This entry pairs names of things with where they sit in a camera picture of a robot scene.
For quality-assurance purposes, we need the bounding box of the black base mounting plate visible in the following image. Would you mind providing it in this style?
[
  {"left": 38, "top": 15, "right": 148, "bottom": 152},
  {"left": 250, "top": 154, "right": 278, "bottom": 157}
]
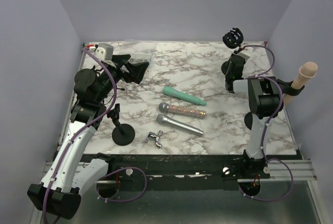
[{"left": 81, "top": 153, "right": 270, "bottom": 192}]

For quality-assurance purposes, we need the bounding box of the rhinestone mesh-head microphone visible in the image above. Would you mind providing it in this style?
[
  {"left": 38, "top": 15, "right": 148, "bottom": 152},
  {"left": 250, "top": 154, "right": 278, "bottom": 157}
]
[{"left": 158, "top": 102, "right": 206, "bottom": 118}]

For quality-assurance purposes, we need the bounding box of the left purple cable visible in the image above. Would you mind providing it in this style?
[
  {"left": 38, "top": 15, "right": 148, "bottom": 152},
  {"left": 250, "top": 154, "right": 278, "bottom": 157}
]
[{"left": 44, "top": 46, "right": 148, "bottom": 224}]

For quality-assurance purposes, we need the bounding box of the mint green microphone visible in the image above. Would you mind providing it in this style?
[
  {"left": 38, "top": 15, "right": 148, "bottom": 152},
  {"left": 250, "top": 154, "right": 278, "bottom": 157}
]
[{"left": 162, "top": 86, "right": 207, "bottom": 106}]

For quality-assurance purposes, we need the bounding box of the silver grey microphone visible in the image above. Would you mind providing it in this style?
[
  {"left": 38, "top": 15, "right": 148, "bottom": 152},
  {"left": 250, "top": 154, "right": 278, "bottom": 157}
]
[{"left": 156, "top": 114, "right": 204, "bottom": 136}]

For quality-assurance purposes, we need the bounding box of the black clip microphone stand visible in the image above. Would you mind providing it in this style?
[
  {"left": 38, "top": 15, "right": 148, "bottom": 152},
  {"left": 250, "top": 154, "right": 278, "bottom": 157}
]
[{"left": 244, "top": 77, "right": 305, "bottom": 130}]

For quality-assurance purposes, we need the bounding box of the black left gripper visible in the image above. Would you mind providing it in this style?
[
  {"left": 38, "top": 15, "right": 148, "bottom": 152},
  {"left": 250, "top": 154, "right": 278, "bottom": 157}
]
[{"left": 95, "top": 55, "right": 149, "bottom": 103}]

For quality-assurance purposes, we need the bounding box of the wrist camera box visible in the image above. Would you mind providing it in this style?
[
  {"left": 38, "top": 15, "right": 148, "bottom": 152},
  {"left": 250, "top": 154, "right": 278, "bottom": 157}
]
[
  {"left": 237, "top": 47, "right": 254, "bottom": 60},
  {"left": 87, "top": 43, "right": 114, "bottom": 61}
]

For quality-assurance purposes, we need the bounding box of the chrome faucet piece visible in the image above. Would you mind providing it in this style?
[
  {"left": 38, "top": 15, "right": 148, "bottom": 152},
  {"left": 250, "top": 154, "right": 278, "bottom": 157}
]
[{"left": 144, "top": 130, "right": 163, "bottom": 148}]

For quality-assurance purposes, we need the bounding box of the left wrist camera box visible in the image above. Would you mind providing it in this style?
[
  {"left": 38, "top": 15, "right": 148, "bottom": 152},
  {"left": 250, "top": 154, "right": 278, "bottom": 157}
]
[{"left": 87, "top": 43, "right": 114, "bottom": 61}]

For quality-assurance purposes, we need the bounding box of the beige pink microphone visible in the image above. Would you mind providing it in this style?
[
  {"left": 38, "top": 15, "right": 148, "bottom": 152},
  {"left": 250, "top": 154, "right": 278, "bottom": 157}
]
[{"left": 284, "top": 62, "right": 318, "bottom": 105}]

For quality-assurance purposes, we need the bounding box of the black round-base clip stand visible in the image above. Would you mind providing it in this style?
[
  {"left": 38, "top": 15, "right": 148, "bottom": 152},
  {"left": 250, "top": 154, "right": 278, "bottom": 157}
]
[{"left": 107, "top": 104, "right": 135, "bottom": 146}]

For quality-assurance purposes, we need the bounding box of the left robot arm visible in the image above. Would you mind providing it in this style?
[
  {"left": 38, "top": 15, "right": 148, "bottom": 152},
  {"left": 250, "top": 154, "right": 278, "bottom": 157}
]
[{"left": 27, "top": 54, "right": 149, "bottom": 219}]

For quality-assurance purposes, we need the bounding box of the black shock-mount round-base stand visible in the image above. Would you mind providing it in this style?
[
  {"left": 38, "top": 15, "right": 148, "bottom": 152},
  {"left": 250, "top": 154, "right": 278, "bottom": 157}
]
[{"left": 221, "top": 28, "right": 244, "bottom": 74}]

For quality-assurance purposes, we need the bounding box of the clear plastic screw box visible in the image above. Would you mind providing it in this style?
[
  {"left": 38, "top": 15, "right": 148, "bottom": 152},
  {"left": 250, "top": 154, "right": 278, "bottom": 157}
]
[{"left": 129, "top": 53, "right": 153, "bottom": 64}]

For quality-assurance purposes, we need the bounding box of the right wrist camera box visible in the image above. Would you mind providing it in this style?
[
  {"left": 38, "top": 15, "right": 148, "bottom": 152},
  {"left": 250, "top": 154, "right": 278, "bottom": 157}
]
[{"left": 237, "top": 47, "right": 254, "bottom": 60}]

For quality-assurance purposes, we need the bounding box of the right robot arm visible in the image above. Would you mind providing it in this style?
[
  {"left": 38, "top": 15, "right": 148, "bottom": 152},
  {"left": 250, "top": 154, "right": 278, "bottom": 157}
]
[{"left": 221, "top": 54, "right": 283, "bottom": 159}]

